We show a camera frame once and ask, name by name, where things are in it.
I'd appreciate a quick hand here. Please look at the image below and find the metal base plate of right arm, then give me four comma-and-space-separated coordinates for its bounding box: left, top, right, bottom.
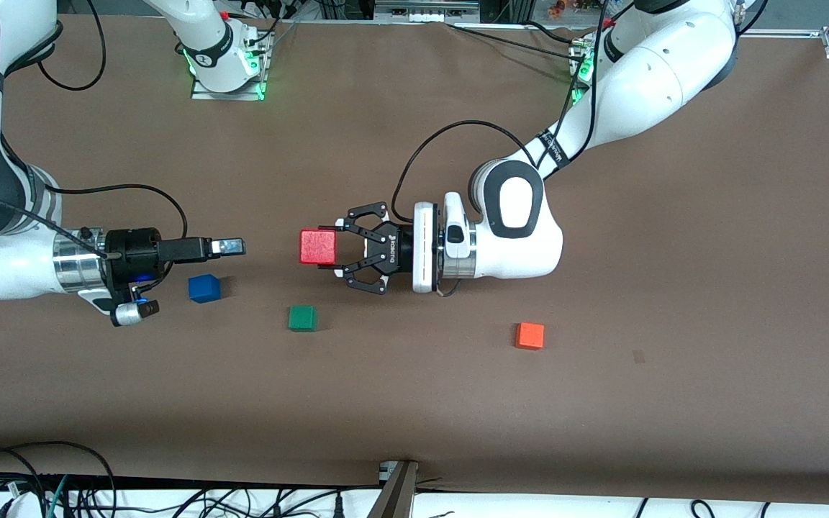
190, 29, 271, 101

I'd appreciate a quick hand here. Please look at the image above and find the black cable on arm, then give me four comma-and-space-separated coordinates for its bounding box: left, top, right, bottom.
391, 120, 539, 217
0, 0, 189, 260

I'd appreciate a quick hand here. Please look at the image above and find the orange wooden cube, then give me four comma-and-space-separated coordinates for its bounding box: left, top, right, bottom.
515, 322, 545, 351

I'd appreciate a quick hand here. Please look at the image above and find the red wooden cube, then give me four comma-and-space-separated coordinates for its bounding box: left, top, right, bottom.
299, 229, 338, 267

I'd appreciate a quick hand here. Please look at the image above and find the brown table cover sheet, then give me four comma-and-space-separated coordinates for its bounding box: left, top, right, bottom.
0, 14, 829, 504

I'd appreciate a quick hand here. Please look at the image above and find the grey metal camera post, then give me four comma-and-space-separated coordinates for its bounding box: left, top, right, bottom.
368, 460, 419, 518

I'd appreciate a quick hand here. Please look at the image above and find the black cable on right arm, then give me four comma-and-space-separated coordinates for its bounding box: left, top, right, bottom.
0, 0, 189, 260

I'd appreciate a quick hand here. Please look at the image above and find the teal cable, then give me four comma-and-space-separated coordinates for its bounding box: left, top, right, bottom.
46, 475, 70, 518

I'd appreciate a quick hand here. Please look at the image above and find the long black table cable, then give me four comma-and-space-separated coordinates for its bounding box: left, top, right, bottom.
447, 22, 584, 60

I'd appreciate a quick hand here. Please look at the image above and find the blue wooden cube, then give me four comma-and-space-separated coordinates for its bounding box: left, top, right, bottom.
188, 274, 222, 304

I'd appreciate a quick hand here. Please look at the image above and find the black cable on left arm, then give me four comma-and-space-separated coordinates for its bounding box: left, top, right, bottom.
391, 120, 539, 217

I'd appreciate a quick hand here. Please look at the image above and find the black looped cable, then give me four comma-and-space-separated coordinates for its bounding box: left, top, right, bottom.
0, 441, 119, 518

